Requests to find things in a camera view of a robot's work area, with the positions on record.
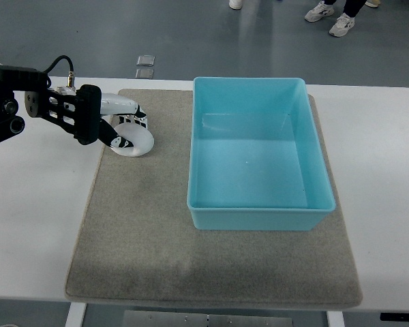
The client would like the white table leg left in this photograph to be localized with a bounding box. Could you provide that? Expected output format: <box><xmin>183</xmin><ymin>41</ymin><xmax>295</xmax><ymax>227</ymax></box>
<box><xmin>65</xmin><ymin>302</ymin><xmax>87</xmax><ymax>327</ymax></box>

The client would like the white sneaker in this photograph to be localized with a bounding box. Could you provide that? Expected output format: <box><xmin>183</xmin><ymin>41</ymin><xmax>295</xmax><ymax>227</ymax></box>
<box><xmin>304</xmin><ymin>1</ymin><xmax>334</xmax><ymax>22</ymax></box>
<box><xmin>329</xmin><ymin>14</ymin><xmax>355</xmax><ymax>37</ymax></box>

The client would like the white bunny toy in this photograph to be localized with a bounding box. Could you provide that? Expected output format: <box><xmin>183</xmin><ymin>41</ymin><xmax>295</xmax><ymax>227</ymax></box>
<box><xmin>111</xmin><ymin>123</ymin><xmax>154</xmax><ymax>157</ymax></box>

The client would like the floor outlet plate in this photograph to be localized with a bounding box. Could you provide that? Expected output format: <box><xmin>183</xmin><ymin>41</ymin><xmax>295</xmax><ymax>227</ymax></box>
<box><xmin>135</xmin><ymin>68</ymin><xmax>154</xmax><ymax>79</ymax></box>
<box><xmin>136</xmin><ymin>54</ymin><xmax>155</xmax><ymax>67</ymax></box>

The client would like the grey felt mat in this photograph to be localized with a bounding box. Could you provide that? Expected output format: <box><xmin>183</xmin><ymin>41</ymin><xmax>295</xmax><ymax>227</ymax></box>
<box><xmin>65</xmin><ymin>89</ymin><xmax>363</xmax><ymax>310</ymax></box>

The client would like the white table leg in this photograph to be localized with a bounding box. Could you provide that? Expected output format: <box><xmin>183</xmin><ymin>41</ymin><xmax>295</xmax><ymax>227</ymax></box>
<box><xmin>65</xmin><ymin>302</ymin><xmax>87</xmax><ymax>327</ymax></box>
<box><xmin>327</xmin><ymin>311</ymin><xmax>345</xmax><ymax>327</ymax></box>

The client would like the blue plastic box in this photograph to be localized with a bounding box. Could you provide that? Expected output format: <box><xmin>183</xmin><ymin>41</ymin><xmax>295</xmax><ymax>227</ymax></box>
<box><xmin>187</xmin><ymin>77</ymin><xmax>336</xmax><ymax>231</ymax></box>

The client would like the upper floor outlet plate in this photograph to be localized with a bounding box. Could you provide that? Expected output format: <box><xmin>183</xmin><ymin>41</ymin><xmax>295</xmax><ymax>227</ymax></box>
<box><xmin>136</xmin><ymin>54</ymin><xmax>155</xmax><ymax>67</ymax></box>

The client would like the white table leg right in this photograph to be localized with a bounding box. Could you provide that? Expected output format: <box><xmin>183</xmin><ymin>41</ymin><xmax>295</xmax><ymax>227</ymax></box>
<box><xmin>327</xmin><ymin>311</ymin><xmax>345</xmax><ymax>327</ymax></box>

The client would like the white sneaker right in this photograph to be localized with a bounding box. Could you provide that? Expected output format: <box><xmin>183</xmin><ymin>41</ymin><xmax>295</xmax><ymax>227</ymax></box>
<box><xmin>329</xmin><ymin>14</ymin><xmax>355</xmax><ymax>37</ymax></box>

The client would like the lower floor outlet plate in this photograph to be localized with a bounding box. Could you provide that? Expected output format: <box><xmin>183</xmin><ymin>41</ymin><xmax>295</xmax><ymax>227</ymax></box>
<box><xmin>135</xmin><ymin>68</ymin><xmax>154</xmax><ymax>79</ymax></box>

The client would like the black label under table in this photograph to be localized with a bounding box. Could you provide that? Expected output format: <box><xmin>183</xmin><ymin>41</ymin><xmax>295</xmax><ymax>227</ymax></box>
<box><xmin>380</xmin><ymin>313</ymin><xmax>409</xmax><ymax>322</ymax></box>

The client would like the white shoe at top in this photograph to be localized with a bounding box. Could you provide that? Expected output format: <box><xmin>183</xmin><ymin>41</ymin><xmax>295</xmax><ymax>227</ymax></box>
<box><xmin>228</xmin><ymin>0</ymin><xmax>243</xmax><ymax>10</ymax></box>

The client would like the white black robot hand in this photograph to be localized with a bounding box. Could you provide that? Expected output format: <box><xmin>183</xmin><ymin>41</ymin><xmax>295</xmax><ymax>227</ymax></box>
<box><xmin>79</xmin><ymin>84</ymin><xmax>148</xmax><ymax>148</ymax></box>

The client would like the white sneaker left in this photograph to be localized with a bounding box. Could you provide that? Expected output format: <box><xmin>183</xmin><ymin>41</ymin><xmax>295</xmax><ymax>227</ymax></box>
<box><xmin>304</xmin><ymin>1</ymin><xmax>334</xmax><ymax>22</ymax></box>

